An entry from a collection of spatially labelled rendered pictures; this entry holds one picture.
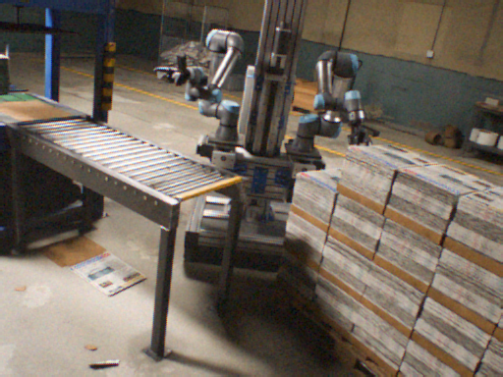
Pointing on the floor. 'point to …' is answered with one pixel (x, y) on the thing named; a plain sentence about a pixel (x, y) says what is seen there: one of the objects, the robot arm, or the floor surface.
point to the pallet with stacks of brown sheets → (305, 96)
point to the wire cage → (198, 54)
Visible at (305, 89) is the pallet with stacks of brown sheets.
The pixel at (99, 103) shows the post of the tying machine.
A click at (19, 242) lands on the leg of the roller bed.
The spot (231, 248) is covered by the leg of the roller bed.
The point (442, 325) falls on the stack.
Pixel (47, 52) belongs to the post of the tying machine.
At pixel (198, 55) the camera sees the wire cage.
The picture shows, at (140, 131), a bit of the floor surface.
